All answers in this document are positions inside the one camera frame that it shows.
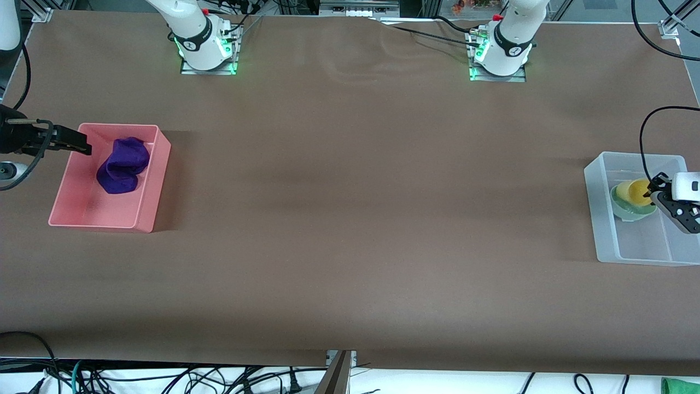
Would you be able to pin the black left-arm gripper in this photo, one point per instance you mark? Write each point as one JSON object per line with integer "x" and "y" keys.
{"x": 658, "y": 185}

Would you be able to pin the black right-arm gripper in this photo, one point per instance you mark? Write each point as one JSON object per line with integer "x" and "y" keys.
{"x": 15, "y": 137}

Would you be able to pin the yellow plastic cup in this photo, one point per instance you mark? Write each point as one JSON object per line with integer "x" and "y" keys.
{"x": 634, "y": 191}

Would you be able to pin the pale green bowl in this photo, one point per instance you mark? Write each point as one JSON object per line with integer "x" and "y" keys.
{"x": 623, "y": 210}

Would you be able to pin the purple cloth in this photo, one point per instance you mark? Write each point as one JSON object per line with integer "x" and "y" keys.
{"x": 123, "y": 169}

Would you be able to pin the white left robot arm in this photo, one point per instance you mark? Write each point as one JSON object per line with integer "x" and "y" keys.
{"x": 511, "y": 44}

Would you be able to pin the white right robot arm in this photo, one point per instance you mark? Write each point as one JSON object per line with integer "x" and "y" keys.
{"x": 197, "y": 38}

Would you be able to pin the translucent plastic bin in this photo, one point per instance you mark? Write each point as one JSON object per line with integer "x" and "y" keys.
{"x": 634, "y": 241}

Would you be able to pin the pink plastic bin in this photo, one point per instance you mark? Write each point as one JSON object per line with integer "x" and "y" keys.
{"x": 76, "y": 202}

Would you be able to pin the green fabric piece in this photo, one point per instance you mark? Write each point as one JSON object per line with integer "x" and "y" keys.
{"x": 681, "y": 387}

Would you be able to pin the brown table cover sheet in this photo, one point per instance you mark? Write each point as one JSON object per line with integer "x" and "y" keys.
{"x": 350, "y": 219}

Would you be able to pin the grey equipment box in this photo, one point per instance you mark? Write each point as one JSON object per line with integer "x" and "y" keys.
{"x": 358, "y": 6}

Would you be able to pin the brown wooden board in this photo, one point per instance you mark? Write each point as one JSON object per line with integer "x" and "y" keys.
{"x": 336, "y": 377}

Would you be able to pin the aluminium frame profile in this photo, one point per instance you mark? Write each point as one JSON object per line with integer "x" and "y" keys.
{"x": 675, "y": 25}
{"x": 49, "y": 11}

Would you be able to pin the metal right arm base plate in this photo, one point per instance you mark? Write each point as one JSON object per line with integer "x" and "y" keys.
{"x": 219, "y": 70}

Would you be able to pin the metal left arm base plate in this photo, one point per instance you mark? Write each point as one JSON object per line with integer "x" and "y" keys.
{"x": 514, "y": 78}

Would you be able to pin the small metal table bracket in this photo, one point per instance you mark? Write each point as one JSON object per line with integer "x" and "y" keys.
{"x": 353, "y": 358}

